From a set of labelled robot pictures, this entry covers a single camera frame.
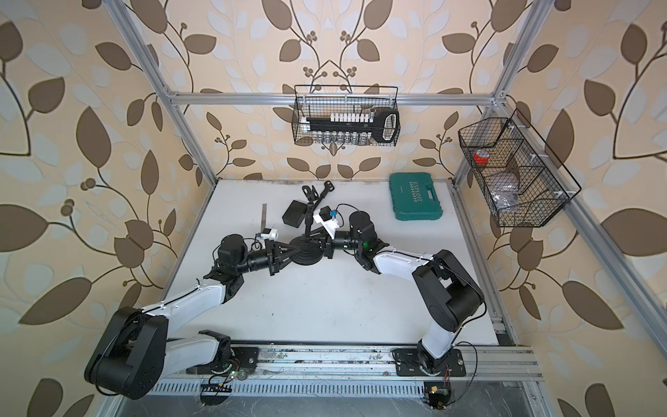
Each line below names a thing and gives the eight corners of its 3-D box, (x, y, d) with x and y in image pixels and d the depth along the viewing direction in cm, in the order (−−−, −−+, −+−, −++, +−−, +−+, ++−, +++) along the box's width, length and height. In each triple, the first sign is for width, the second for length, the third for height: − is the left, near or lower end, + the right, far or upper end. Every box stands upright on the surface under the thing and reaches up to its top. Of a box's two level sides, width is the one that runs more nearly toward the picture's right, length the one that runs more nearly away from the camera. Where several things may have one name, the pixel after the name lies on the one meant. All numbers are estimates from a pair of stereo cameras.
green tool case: (395, 221, 108) (397, 213, 104) (388, 180, 124) (390, 171, 120) (441, 221, 108) (445, 213, 104) (428, 180, 124) (431, 171, 120)
